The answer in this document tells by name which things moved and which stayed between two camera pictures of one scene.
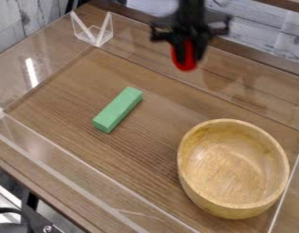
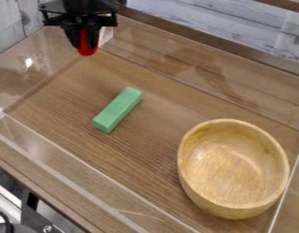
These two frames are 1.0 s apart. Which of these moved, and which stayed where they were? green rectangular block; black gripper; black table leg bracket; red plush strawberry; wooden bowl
Moved: black gripper; red plush strawberry
Stayed: black table leg bracket; wooden bowl; green rectangular block
